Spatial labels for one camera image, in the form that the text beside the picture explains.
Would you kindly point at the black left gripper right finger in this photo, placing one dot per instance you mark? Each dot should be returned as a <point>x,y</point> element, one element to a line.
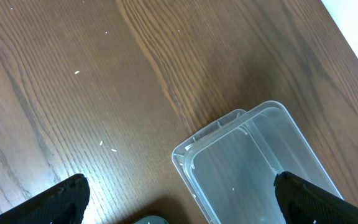
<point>303,202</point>

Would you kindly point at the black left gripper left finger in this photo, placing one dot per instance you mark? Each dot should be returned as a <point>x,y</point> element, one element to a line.
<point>63,203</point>

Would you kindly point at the clear plastic bin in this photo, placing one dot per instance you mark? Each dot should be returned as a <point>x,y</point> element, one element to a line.
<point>235,168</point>

